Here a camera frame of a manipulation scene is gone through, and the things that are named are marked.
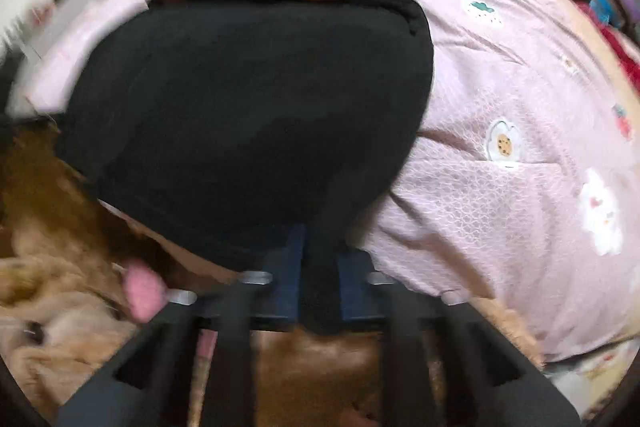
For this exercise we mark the striped colourful pillow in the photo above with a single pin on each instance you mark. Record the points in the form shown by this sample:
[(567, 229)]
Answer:
[(607, 7)]

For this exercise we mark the person's right hand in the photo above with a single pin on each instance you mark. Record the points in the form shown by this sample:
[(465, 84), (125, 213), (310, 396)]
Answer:
[(357, 418)]

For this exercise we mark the red cloth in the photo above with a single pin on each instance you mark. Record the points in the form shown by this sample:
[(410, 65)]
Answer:
[(622, 57)]

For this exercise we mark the beige blanket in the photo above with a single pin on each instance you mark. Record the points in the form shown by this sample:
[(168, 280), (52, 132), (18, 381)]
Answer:
[(585, 37)]

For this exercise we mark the pink printed bed quilt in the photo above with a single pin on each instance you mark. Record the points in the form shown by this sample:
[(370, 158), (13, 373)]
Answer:
[(500, 82)]

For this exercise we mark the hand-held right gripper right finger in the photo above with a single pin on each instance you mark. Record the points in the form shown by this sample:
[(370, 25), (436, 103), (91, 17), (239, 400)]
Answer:
[(355, 287)]

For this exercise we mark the black sweater with orange cuffs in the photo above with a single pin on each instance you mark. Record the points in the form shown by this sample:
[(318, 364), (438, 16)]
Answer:
[(250, 117)]

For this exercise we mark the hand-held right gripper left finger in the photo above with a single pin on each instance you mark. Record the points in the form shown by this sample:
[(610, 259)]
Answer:
[(285, 277)]

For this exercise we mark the tan fluffy clothing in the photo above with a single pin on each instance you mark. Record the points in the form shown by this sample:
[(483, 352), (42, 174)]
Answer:
[(55, 257)]

